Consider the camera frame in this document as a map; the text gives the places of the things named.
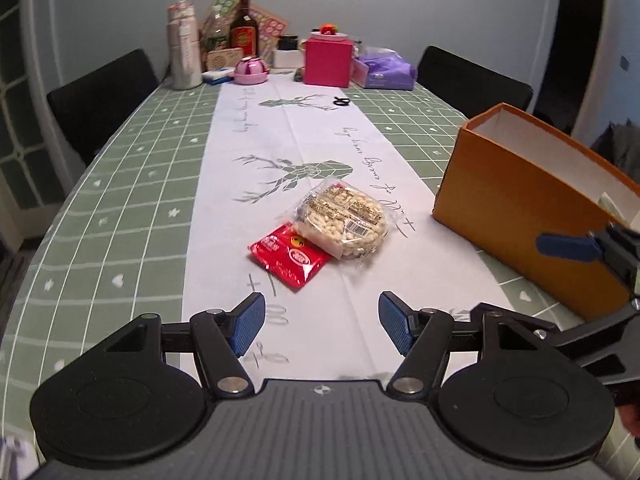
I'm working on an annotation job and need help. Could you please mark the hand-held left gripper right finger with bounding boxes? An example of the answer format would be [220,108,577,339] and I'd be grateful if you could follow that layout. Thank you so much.
[378,291,561,403]

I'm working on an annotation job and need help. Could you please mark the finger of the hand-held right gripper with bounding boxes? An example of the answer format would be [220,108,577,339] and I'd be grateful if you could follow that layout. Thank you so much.
[472,302,640,361]
[536,222,640,296]

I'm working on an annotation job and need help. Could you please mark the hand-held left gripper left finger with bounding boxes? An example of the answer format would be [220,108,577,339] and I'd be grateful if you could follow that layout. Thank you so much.
[90,292,266,401]

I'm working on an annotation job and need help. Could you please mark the white packet with green label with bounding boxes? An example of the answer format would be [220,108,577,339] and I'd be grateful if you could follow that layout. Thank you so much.
[597,192,633,226]

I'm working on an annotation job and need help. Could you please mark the red snack packet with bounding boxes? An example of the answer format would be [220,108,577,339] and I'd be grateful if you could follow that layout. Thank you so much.
[248,222,333,291]

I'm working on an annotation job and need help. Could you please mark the orange cardboard box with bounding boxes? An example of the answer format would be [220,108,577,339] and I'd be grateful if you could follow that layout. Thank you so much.
[432,102,640,322]

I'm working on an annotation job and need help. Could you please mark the clear packet of nuts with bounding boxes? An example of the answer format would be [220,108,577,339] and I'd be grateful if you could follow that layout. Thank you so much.
[275,177,392,262]

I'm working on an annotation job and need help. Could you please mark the person's right hand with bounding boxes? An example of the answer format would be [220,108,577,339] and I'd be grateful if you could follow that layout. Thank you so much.
[620,402,640,443]

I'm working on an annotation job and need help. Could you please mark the dark cloth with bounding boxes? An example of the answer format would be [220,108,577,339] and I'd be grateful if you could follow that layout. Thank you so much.
[590,119,640,186]

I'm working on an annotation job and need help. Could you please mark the black chair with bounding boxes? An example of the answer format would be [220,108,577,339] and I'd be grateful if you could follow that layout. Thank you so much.
[46,49,161,166]
[416,46,534,122]

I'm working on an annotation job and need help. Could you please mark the white table runner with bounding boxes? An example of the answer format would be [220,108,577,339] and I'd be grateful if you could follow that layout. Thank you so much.
[181,77,516,382]

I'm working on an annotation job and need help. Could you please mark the pink bowl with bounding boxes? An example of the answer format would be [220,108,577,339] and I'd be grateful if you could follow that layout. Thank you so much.
[234,57,270,85]

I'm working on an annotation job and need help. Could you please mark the purple plastic bag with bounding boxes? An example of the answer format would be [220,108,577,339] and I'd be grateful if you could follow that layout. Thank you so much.
[352,47,418,90]

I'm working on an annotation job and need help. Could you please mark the pink box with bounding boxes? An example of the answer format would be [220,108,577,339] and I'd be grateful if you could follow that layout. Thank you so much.
[304,37,353,88]

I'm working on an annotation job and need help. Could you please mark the white jar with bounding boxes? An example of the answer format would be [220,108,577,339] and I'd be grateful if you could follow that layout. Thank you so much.
[274,35,301,69]

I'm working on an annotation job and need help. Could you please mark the white wrapped cylinder stack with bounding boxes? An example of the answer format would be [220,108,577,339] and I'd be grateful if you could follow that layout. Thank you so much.
[167,0,204,90]

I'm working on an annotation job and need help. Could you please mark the brown glass bottle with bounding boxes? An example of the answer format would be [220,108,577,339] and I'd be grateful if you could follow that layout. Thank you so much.
[230,0,259,57]

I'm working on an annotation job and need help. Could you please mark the clear plastic bottle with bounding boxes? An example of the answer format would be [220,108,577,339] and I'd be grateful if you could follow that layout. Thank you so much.
[202,6,231,54]

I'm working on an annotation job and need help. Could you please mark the plate with red toy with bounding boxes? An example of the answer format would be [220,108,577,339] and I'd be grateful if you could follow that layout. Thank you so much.
[310,22,349,41]

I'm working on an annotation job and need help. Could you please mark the sticker sheets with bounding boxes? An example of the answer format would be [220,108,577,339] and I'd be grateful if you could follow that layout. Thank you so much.
[202,0,290,63]

